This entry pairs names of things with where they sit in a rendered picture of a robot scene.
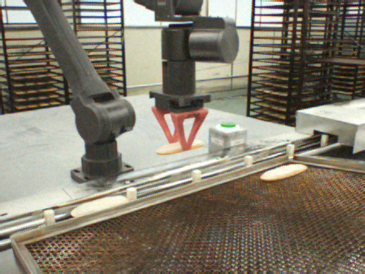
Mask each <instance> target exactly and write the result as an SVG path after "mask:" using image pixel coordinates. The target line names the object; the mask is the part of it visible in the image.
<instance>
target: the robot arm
mask: <svg viewBox="0 0 365 274"><path fill-rule="evenodd" d="M22 1H23V2H24V3H25V5H26V6H27V8H28V9H29V10H30V12H31V13H32V16H33V18H34V19H35V21H36V23H37V26H38V27H39V29H40V30H41V32H42V35H43V36H44V38H45V40H46V42H47V45H48V46H49V47H50V49H51V52H52V53H53V56H54V57H55V59H56V60H57V63H58V64H59V66H60V69H61V70H62V73H63V74H64V76H65V77H66V79H67V81H68V84H69V85H70V88H71V90H72V93H73V100H72V103H71V104H70V107H71V108H72V110H73V113H74V114H75V126H76V128H77V133H78V134H79V135H80V136H81V138H82V139H83V140H84V143H85V150H86V153H85V154H83V156H82V157H81V166H80V167H77V168H76V169H71V170H70V173H71V178H72V179H74V180H75V181H77V182H78V183H87V182H90V181H94V180H96V179H103V178H108V177H110V176H113V175H120V174H124V173H127V172H130V171H134V167H133V166H132V165H129V164H128V163H125V162H123V161H122V155H121V152H118V150H117V140H116V138H118V137H119V136H121V135H122V134H124V133H127V132H129V131H131V130H133V128H134V126H135V122H136V115H135V110H134V108H133V105H132V104H131V103H130V102H129V101H128V100H127V99H123V98H121V97H120V95H119V93H118V92H117V89H111V90H109V89H108V86H107V85H106V83H105V82H103V81H102V79H101V78H100V76H99V75H98V74H97V73H96V70H95V68H94V67H93V66H92V63H91V62H90V60H89V57H88V56H87V55H86V53H85V51H84V49H83V47H82V46H81V43H80V42H79V40H78V38H77V36H76V34H75V33H74V32H73V29H72V27H71V25H70V23H69V22H68V20H67V18H66V16H65V15H64V13H63V10H62V9H61V7H60V5H59V3H58V2H57V0H22ZM131 1H133V2H134V3H137V4H138V5H141V6H143V7H145V9H148V10H149V11H154V16H155V22H193V23H180V24H169V25H168V28H163V29H162V30H161V59H162V60H167V61H161V67H162V89H161V90H156V91H149V99H153V98H154V99H155V106H152V112H153V113H154V116H155V117H156V120H157V121H158V122H159V124H160V125H161V129H163V131H164V133H165V137H166V138H167V140H168V141H169V143H170V144H173V143H176V142H178V140H179V142H180V145H181V147H182V150H183V151H187V150H190V149H191V146H192V144H193V141H194V139H195V138H196V135H197V131H198V130H199V129H200V127H201V126H202V123H203V122H204V119H205V118H206V116H207V115H208V113H209V110H208V109H207V108H204V103H210V102H211V94H209V93H205V92H199V91H196V62H197V63H223V64H232V63H233V61H235V58H236V57H237V53H238V51H239V35H238V33H237V30H236V22H235V19H232V18H228V17H219V16H211V15H210V16H201V14H200V12H201V7H202V6H203V1H204V0H131ZM175 15H177V16H175ZM167 113H170V116H171V117H172V122H173V124H174V128H175V129H174V136H173V137H172V134H171V132H170V130H169V127H168V125H167V122H166V120H165V114H167ZM193 117H195V120H194V122H193V126H192V128H191V133H190V134H189V138H188V140H186V137H185V135H184V126H183V123H184V120H186V119H189V118H193Z"/></svg>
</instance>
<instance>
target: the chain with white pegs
mask: <svg viewBox="0 0 365 274"><path fill-rule="evenodd" d="M327 143H328V135H322V140H321V146H322V145H324V144H327ZM287 154H289V155H290V154H294V145H292V144H288V145H287V150H286V155H287ZM252 164H253V157H250V156H246V157H244V167H247V166H249V165H252ZM200 180H201V171H199V170H193V171H192V182H197V181H200ZM127 198H128V199H130V201H133V200H135V199H137V192H136V189H135V188H127ZM44 217H45V226H46V225H50V224H52V223H55V212H54V211H53V210H46V211H44Z"/></svg>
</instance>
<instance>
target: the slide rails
mask: <svg viewBox="0 0 365 274"><path fill-rule="evenodd" d="M337 138H338V135H329V136H328V141H330V140H332V139H337ZM321 140H322V138H320V139H314V140H312V141H308V142H305V143H303V144H298V145H296V146H294V151H297V150H300V149H303V148H308V147H310V146H314V145H316V144H321ZM286 150H287V148H284V149H281V150H277V151H274V152H269V153H267V154H262V155H260V156H258V157H253V163H255V162H260V161H265V160H267V159H269V158H273V157H278V156H280V155H283V154H286ZM243 166H244V160H243V161H238V162H236V163H231V164H229V165H224V166H221V167H216V168H214V169H212V170H207V171H201V178H202V179H203V178H206V177H209V176H210V175H216V174H221V173H223V172H225V171H229V170H233V169H236V168H239V167H243ZM189 182H192V175H189V176H184V177H182V178H177V179H174V180H170V181H167V182H163V183H159V184H155V185H152V186H148V187H146V188H140V189H138V190H136V192H137V197H141V196H144V195H148V194H150V193H153V192H159V191H162V190H165V189H167V188H172V187H176V186H178V185H180V184H185V183H189ZM77 207H78V206H76V207H74V208H69V209H67V210H61V211H60V212H55V221H57V220H61V219H64V218H68V217H71V216H72V215H71V214H70V213H71V212H72V210H74V209H75V208H77ZM43 224H45V217H44V215H43V216H41V217H36V218H35V219H29V220H26V221H22V222H20V223H15V224H11V225H8V226H4V227H2V228H0V237H1V236H6V235H9V234H12V233H15V232H20V231H22V230H23V231H24V230H26V229H28V228H33V227H37V226H39V225H43Z"/></svg>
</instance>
